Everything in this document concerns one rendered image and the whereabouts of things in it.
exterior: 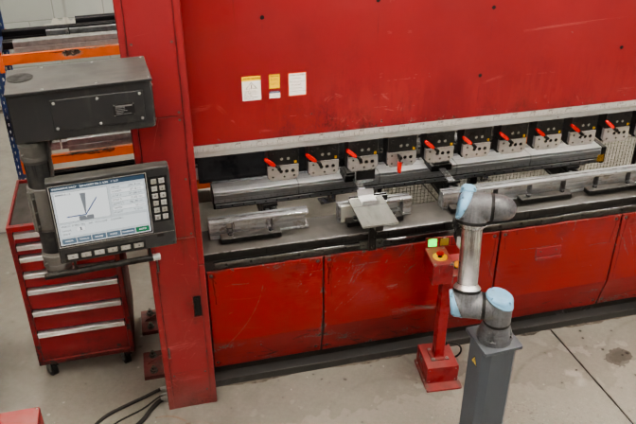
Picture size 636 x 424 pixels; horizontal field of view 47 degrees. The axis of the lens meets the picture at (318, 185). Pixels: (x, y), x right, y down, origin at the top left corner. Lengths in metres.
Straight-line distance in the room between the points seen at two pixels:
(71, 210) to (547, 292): 2.73
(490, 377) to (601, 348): 1.39
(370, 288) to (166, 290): 1.08
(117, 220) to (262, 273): 1.02
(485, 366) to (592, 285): 1.45
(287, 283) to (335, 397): 0.70
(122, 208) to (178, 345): 1.08
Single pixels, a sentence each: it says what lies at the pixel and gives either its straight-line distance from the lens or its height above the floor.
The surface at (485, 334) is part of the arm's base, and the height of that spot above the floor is 0.82.
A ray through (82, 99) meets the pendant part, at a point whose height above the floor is 1.89.
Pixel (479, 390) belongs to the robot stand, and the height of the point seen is 0.54.
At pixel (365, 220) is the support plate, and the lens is 3.59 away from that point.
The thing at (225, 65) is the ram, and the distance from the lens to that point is 3.29.
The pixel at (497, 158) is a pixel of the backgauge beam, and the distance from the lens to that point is 4.30.
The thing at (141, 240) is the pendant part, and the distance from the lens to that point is 3.00.
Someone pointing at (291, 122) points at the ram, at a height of 1.47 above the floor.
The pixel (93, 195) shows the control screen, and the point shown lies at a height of 1.52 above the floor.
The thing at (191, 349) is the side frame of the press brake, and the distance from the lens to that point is 3.81.
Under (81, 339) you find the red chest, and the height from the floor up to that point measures 0.26.
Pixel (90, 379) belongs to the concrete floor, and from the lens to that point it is 4.35.
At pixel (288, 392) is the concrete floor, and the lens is 4.10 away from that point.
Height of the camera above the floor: 2.92
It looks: 30 degrees down
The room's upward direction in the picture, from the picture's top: straight up
